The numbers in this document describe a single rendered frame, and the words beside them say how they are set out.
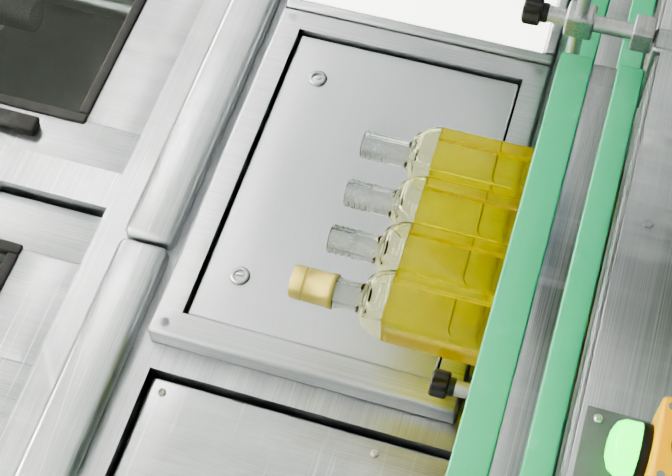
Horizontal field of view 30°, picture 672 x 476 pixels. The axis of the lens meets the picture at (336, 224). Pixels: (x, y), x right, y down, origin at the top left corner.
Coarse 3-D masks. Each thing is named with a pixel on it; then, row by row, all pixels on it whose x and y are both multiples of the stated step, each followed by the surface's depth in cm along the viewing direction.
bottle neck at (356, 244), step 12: (336, 228) 124; (348, 228) 124; (336, 240) 123; (348, 240) 123; (360, 240) 123; (372, 240) 123; (336, 252) 124; (348, 252) 123; (360, 252) 123; (372, 252) 123
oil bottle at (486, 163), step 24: (432, 144) 127; (456, 144) 127; (480, 144) 127; (504, 144) 126; (408, 168) 128; (432, 168) 125; (456, 168) 125; (480, 168) 125; (504, 168) 125; (528, 168) 125; (504, 192) 125
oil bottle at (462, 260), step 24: (384, 240) 122; (408, 240) 121; (432, 240) 121; (456, 240) 121; (480, 240) 121; (384, 264) 121; (408, 264) 120; (432, 264) 120; (456, 264) 120; (480, 264) 120; (480, 288) 119
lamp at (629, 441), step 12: (624, 420) 93; (612, 432) 92; (624, 432) 91; (636, 432) 91; (648, 432) 91; (612, 444) 92; (624, 444) 91; (636, 444) 91; (648, 444) 91; (612, 456) 91; (624, 456) 91; (636, 456) 91; (648, 456) 90; (612, 468) 92; (624, 468) 91; (636, 468) 91
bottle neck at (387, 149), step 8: (368, 136) 129; (376, 136) 129; (384, 136) 129; (392, 136) 129; (368, 144) 129; (376, 144) 129; (384, 144) 129; (392, 144) 128; (400, 144) 128; (408, 144) 128; (360, 152) 129; (368, 152) 129; (376, 152) 129; (384, 152) 128; (392, 152) 128; (400, 152) 128; (376, 160) 130; (384, 160) 129; (392, 160) 129; (400, 160) 128
